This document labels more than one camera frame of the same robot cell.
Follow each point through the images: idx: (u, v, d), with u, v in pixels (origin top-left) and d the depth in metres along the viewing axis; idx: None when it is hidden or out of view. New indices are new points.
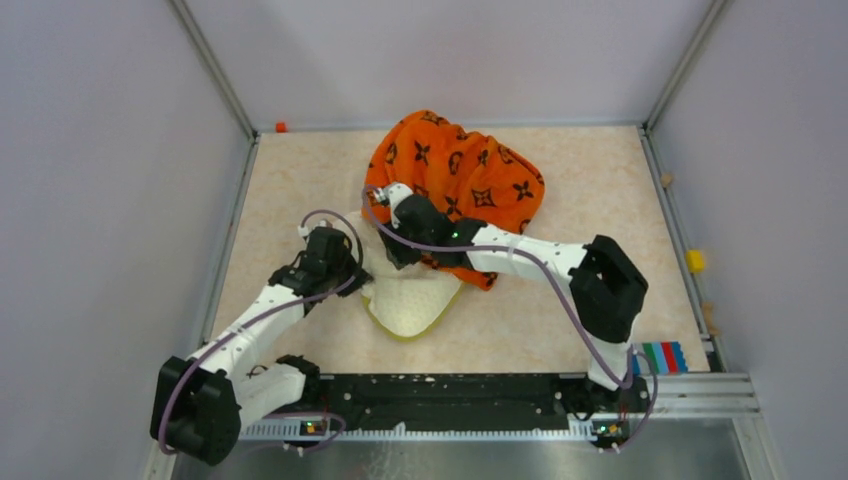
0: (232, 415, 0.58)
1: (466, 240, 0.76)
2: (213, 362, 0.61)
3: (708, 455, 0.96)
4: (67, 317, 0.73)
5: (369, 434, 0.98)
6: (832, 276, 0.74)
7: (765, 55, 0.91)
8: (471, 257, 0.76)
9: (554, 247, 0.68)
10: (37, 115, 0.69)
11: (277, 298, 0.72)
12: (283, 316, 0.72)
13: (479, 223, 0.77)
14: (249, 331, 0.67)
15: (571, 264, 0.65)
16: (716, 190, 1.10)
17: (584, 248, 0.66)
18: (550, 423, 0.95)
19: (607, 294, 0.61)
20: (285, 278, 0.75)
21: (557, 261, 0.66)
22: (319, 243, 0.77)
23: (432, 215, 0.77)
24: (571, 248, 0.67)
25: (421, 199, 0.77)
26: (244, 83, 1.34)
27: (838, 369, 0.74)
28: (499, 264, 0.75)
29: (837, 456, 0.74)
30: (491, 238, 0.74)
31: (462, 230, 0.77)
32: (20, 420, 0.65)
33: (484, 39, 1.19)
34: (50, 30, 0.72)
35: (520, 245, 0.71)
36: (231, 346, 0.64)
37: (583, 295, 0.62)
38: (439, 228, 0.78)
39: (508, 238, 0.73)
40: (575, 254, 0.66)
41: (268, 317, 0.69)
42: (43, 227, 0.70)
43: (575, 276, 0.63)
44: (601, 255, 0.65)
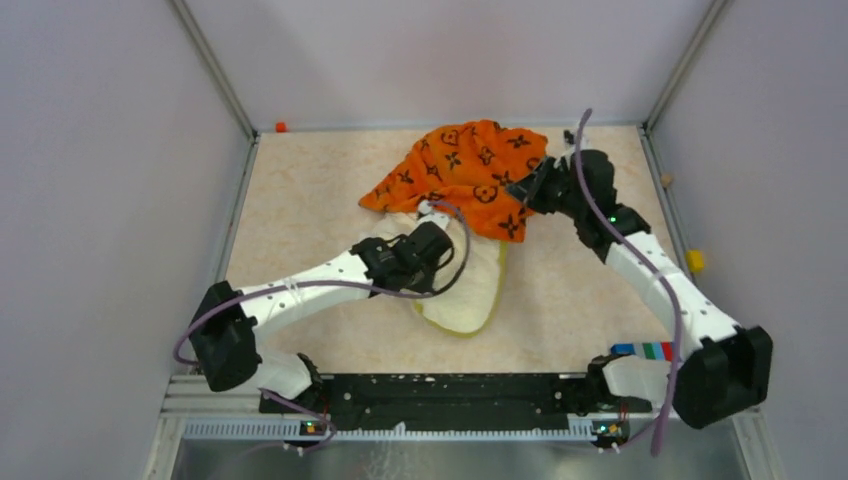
0: (247, 361, 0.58)
1: (620, 230, 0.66)
2: (254, 305, 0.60)
3: (708, 454, 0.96)
4: (66, 316, 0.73)
5: (369, 434, 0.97)
6: (832, 276, 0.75)
7: (766, 55, 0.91)
8: (612, 247, 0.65)
9: (703, 303, 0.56)
10: (36, 114, 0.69)
11: (347, 270, 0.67)
12: (344, 291, 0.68)
13: (641, 225, 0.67)
14: (299, 291, 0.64)
15: (708, 334, 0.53)
16: (715, 191, 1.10)
17: (734, 326, 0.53)
18: (550, 423, 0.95)
19: (725, 378, 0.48)
20: (369, 253, 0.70)
21: (697, 320, 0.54)
22: (424, 239, 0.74)
23: (606, 188, 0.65)
24: (724, 320, 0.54)
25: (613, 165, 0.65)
26: (243, 82, 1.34)
27: (837, 369, 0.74)
28: (631, 277, 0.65)
29: (836, 456, 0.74)
30: (645, 249, 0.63)
31: (622, 218, 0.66)
32: (20, 421, 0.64)
33: (485, 39, 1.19)
34: (50, 31, 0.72)
35: (672, 275, 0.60)
36: (277, 297, 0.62)
37: (697, 367, 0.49)
38: (603, 202, 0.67)
39: (663, 261, 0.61)
40: (722, 328, 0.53)
41: (324, 285, 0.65)
42: (44, 226, 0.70)
43: (706, 347, 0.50)
44: (747, 346, 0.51)
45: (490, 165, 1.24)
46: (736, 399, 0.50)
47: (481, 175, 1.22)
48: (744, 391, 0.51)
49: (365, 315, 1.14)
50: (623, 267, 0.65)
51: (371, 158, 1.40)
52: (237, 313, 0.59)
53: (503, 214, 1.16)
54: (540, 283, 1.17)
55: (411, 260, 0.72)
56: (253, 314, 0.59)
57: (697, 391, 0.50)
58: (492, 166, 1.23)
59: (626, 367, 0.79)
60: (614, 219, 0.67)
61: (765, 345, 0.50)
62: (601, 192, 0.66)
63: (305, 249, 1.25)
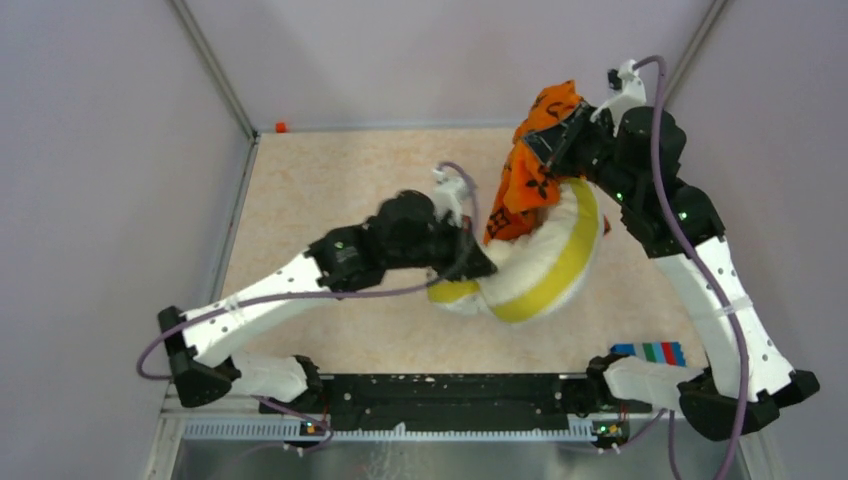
0: (210, 380, 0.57)
1: (687, 231, 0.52)
2: (194, 333, 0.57)
3: (708, 454, 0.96)
4: (66, 316, 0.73)
5: (369, 434, 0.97)
6: (833, 277, 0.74)
7: (766, 55, 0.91)
8: (675, 253, 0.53)
9: (766, 347, 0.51)
10: (36, 113, 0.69)
11: (296, 279, 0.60)
12: (295, 304, 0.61)
13: (716, 228, 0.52)
14: (241, 311, 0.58)
15: (766, 386, 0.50)
16: (715, 191, 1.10)
17: (791, 375, 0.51)
18: (551, 423, 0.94)
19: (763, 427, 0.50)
20: (327, 251, 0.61)
21: (758, 368, 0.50)
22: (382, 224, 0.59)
23: (671, 163, 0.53)
24: (780, 365, 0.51)
25: (678, 139, 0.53)
26: (243, 82, 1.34)
27: (837, 369, 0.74)
28: (685, 291, 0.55)
29: (835, 456, 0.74)
30: (717, 268, 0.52)
31: (694, 216, 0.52)
32: (20, 422, 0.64)
33: (485, 39, 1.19)
34: (51, 30, 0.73)
35: (743, 312, 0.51)
36: (220, 321, 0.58)
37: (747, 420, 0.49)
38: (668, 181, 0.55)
39: (734, 289, 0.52)
40: (778, 379, 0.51)
41: (268, 302, 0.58)
42: (45, 225, 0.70)
43: (763, 405, 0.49)
44: (791, 393, 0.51)
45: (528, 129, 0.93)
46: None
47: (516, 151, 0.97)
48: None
49: (365, 315, 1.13)
50: (685, 280, 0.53)
51: (371, 158, 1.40)
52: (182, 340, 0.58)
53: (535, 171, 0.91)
54: None
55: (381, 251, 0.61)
56: (193, 344, 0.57)
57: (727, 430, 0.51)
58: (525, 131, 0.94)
59: (629, 371, 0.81)
60: (685, 216, 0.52)
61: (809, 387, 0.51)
62: (669, 169, 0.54)
63: None
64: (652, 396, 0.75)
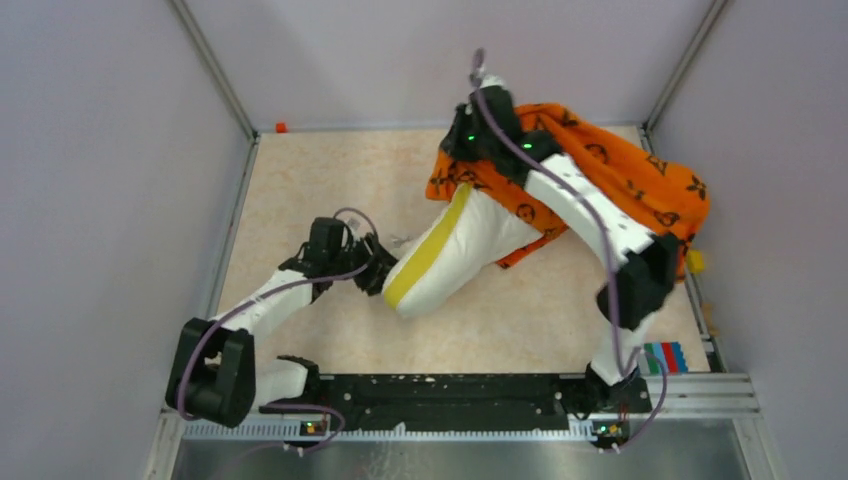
0: (246, 379, 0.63)
1: (536, 156, 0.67)
2: (234, 322, 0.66)
3: (710, 455, 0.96)
4: (65, 317, 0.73)
5: (369, 434, 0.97)
6: (832, 277, 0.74)
7: (765, 55, 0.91)
8: (531, 175, 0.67)
9: (621, 218, 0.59)
10: (35, 114, 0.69)
11: (287, 278, 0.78)
12: (295, 293, 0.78)
13: (555, 149, 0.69)
14: (266, 300, 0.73)
15: (631, 246, 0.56)
16: (715, 191, 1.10)
17: (650, 235, 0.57)
18: (550, 423, 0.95)
19: (644, 285, 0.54)
20: (294, 265, 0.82)
21: (620, 235, 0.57)
22: (322, 233, 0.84)
23: (511, 115, 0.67)
24: (639, 230, 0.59)
25: (504, 93, 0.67)
26: (244, 83, 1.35)
27: (837, 369, 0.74)
28: (553, 201, 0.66)
29: (836, 457, 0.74)
30: (563, 172, 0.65)
31: (534, 143, 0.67)
32: (19, 422, 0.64)
33: (485, 39, 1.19)
34: (51, 32, 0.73)
35: (591, 196, 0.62)
36: (249, 311, 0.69)
37: (623, 281, 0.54)
38: (511, 129, 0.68)
39: (581, 183, 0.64)
40: (639, 239, 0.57)
41: (283, 290, 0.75)
42: (44, 227, 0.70)
43: (633, 259, 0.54)
44: (660, 254, 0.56)
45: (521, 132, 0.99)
46: (658, 299, 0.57)
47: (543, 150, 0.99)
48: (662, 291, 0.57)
49: (365, 315, 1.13)
50: (542, 191, 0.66)
51: (371, 158, 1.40)
52: (224, 335, 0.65)
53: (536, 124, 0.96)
54: (540, 283, 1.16)
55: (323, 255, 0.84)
56: (239, 328, 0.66)
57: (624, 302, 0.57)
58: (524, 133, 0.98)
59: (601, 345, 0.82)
60: (529, 146, 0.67)
61: (673, 245, 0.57)
62: (507, 121, 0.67)
63: None
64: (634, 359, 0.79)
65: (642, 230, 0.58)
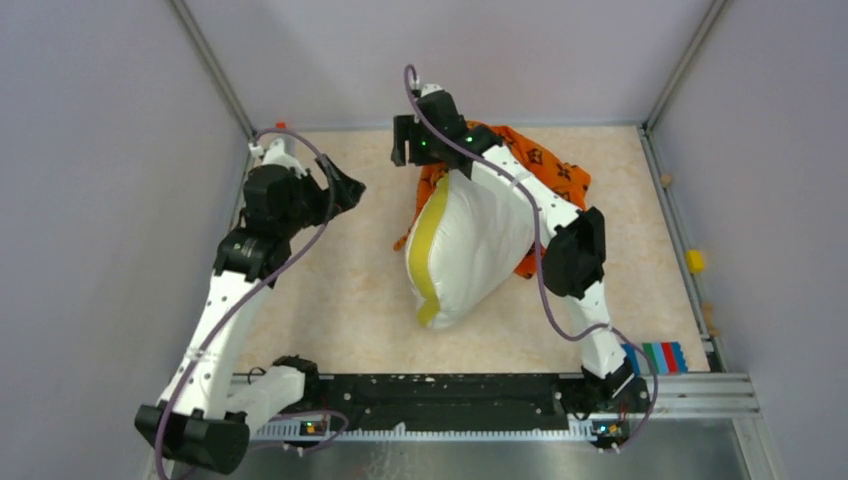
0: (236, 430, 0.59)
1: (477, 148, 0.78)
2: (186, 402, 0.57)
3: (709, 455, 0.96)
4: (66, 317, 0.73)
5: (369, 434, 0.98)
6: (831, 277, 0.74)
7: (765, 56, 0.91)
8: (474, 166, 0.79)
9: (552, 197, 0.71)
10: (35, 114, 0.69)
11: (229, 294, 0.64)
12: (244, 312, 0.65)
13: (495, 140, 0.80)
14: (210, 352, 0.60)
15: (560, 222, 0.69)
16: (715, 191, 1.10)
17: (577, 212, 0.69)
18: (550, 423, 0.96)
19: (573, 255, 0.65)
20: (231, 257, 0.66)
21: (551, 212, 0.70)
22: (260, 199, 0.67)
23: (449, 113, 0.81)
24: (568, 207, 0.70)
25: (441, 94, 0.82)
26: (244, 83, 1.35)
27: (836, 369, 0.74)
28: (496, 187, 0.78)
29: (836, 457, 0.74)
30: (501, 161, 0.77)
31: (476, 136, 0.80)
32: (19, 423, 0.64)
33: (485, 39, 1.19)
34: (49, 31, 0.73)
35: (525, 181, 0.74)
36: (198, 375, 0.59)
37: (556, 252, 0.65)
38: (451, 129, 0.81)
39: (517, 169, 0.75)
40: (567, 216, 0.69)
41: (223, 328, 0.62)
42: (43, 226, 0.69)
43: (557, 233, 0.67)
44: (586, 225, 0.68)
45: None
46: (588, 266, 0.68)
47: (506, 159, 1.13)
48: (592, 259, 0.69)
49: (365, 315, 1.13)
50: (483, 178, 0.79)
51: (371, 158, 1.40)
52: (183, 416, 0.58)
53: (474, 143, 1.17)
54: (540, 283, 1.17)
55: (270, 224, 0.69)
56: (192, 407, 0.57)
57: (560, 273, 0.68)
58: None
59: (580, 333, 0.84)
60: (470, 138, 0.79)
61: (598, 219, 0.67)
62: (448, 119, 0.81)
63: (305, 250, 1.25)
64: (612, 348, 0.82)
65: (571, 208, 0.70)
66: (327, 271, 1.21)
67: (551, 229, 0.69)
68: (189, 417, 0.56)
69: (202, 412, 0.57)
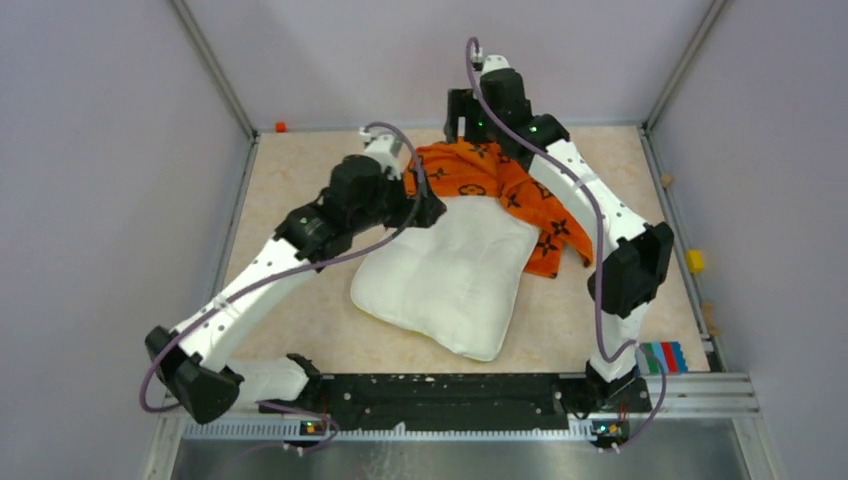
0: (222, 388, 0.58)
1: (541, 139, 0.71)
2: (192, 343, 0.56)
3: (708, 455, 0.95)
4: (66, 317, 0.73)
5: (369, 434, 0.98)
6: (831, 276, 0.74)
7: (765, 55, 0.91)
8: (534, 159, 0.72)
9: (619, 206, 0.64)
10: (35, 113, 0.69)
11: (275, 262, 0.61)
12: (281, 283, 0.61)
13: (564, 135, 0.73)
14: (234, 306, 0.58)
15: (623, 235, 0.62)
16: (715, 190, 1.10)
17: (645, 226, 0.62)
18: (549, 423, 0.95)
19: (633, 272, 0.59)
20: (294, 229, 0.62)
21: (615, 222, 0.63)
22: (344, 187, 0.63)
23: (516, 98, 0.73)
24: (635, 220, 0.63)
25: (513, 74, 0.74)
26: (244, 83, 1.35)
27: (837, 368, 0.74)
28: (555, 186, 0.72)
29: (835, 457, 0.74)
30: (566, 158, 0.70)
31: (541, 126, 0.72)
32: (18, 423, 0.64)
33: (485, 39, 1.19)
34: (49, 30, 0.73)
35: (591, 184, 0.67)
36: (213, 323, 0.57)
37: (615, 266, 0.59)
38: (514, 115, 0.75)
39: (583, 170, 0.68)
40: (632, 229, 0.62)
41: (255, 290, 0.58)
42: (43, 226, 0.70)
43: (621, 246, 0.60)
44: (654, 241, 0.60)
45: (433, 185, 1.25)
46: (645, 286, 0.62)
47: (467, 175, 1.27)
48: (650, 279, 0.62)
49: (365, 315, 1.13)
50: (545, 176, 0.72)
51: None
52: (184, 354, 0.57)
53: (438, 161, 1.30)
54: (540, 283, 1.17)
55: (342, 216, 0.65)
56: (194, 351, 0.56)
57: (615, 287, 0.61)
58: (435, 183, 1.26)
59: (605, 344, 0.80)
60: (535, 129, 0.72)
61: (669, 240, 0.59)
62: (514, 105, 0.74)
63: None
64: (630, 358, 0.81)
65: (638, 220, 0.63)
66: (327, 271, 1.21)
67: (613, 241, 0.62)
68: (189, 358, 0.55)
69: (200, 359, 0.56)
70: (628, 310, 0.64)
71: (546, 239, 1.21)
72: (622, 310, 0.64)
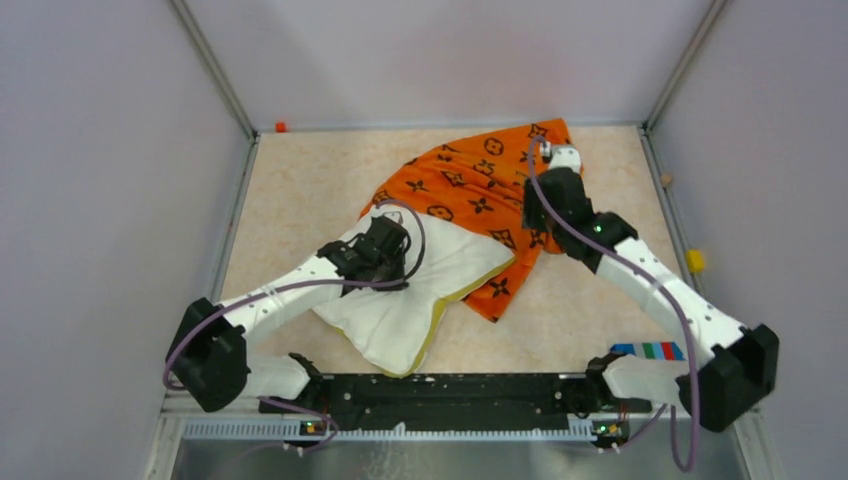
0: (238, 372, 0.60)
1: (607, 240, 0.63)
2: (236, 316, 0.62)
3: (708, 455, 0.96)
4: (68, 317, 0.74)
5: (369, 434, 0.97)
6: (832, 277, 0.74)
7: (766, 54, 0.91)
8: (603, 260, 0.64)
9: (707, 309, 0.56)
10: (35, 112, 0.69)
11: (319, 271, 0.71)
12: (319, 290, 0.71)
13: (630, 229, 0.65)
14: (280, 295, 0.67)
15: (718, 341, 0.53)
16: (716, 190, 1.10)
17: (740, 330, 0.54)
18: (550, 422, 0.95)
19: (739, 384, 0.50)
20: (334, 254, 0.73)
21: (704, 329, 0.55)
22: (382, 230, 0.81)
23: (578, 198, 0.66)
24: (727, 323, 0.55)
25: (574, 177, 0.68)
26: (243, 83, 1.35)
27: (837, 370, 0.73)
28: (628, 287, 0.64)
29: (834, 459, 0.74)
30: (638, 258, 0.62)
31: (606, 224, 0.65)
32: (19, 423, 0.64)
33: (485, 39, 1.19)
34: (51, 32, 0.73)
35: (669, 283, 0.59)
36: (258, 304, 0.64)
37: (712, 377, 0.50)
38: (577, 215, 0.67)
39: (659, 268, 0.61)
40: (727, 334, 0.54)
41: (302, 287, 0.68)
42: (43, 226, 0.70)
43: (717, 355, 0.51)
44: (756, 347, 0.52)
45: (405, 196, 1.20)
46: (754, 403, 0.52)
47: (443, 195, 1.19)
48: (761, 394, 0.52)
49: None
50: (614, 275, 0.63)
51: (371, 158, 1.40)
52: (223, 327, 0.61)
53: (414, 175, 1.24)
54: (539, 283, 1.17)
55: (373, 253, 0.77)
56: (239, 323, 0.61)
57: (715, 399, 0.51)
58: (409, 194, 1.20)
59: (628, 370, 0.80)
60: (599, 228, 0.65)
61: (772, 343, 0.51)
62: (577, 204, 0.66)
63: (305, 250, 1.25)
64: (650, 390, 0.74)
65: (730, 323, 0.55)
66: None
67: (705, 346, 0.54)
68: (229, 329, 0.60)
69: (242, 330, 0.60)
70: (730, 424, 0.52)
71: (502, 281, 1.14)
72: (721, 425, 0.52)
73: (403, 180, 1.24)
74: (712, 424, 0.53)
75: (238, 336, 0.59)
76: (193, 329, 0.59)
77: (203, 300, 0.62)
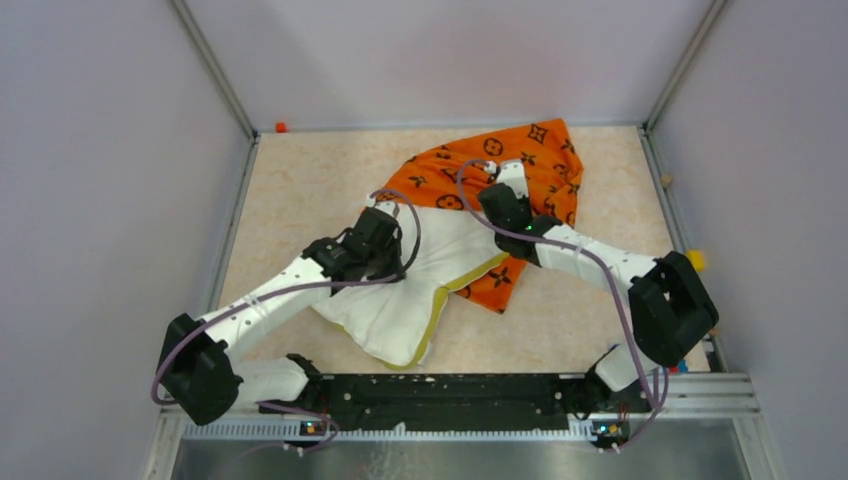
0: (227, 385, 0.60)
1: (538, 232, 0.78)
2: (218, 331, 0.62)
3: (708, 455, 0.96)
4: (67, 318, 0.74)
5: (369, 434, 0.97)
6: (832, 277, 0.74)
7: (766, 54, 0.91)
8: (538, 248, 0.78)
9: (623, 253, 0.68)
10: (34, 113, 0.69)
11: (303, 274, 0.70)
12: (304, 295, 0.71)
13: (556, 222, 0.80)
14: (262, 304, 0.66)
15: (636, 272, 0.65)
16: (716, 191, 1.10)
17: (654, 261, 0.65)
18: (550, 423, 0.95)
19: (664, 307, 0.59)
20: (320, 252, 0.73)
21: (623, 268, 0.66)
22: (371, 223, 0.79)
23: (510, 204, 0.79)
24: (641, 260, 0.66)
25: (500, 185, 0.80)
26: (243, 83, 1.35)
27: (837, 370, 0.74)
28: (564, 263, 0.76)
29: (833, 457, 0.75)
30: (563, 236, 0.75)
31: (536, 224, 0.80)
32: (19, 423, 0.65)
33: (484, 39, 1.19)
34: (50, 33, 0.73)
35: (589, 246, 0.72)
36: (241, 316, 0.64)
37: (639, 303, 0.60)
38: (514, 220, 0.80)
39: (579, 237, 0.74)
40: (643, 265, 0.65)
41: (285, 294, 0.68)
42: (42, 227, 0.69)
43: (636, 284, 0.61)
44: (672, 271, 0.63)
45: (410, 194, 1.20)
46: (694, 325, 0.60)
47: (447, 187, 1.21)
48: (694, 312, 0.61)
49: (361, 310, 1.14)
50: (553, 258, 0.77)
51: (371, 158, 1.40)
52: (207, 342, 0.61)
53: (414, 172, 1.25)
54: (538, 283, 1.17)
55: (361, 248, 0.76)
56: (220, 338, 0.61)
57: (652, 325, 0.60)
58: (413, 191, 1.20)
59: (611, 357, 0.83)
60: (530, 227, 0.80)
61: (683, 264, 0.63)
62: (513, 210, 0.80)
63: None
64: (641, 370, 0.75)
65: (646, 259, 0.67)
66: None
67: (627, 281, 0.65)
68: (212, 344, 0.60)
69: (225, 346, 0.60)
70: (684, 355, 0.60)
71: (502, 271, 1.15)
72: (676, 358, 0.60)
73: (404, 178, 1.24)
74: (668, 360, 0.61)
75: (222, 351, 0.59)
76: (176, 346, 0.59)
77: (186, 315, 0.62)
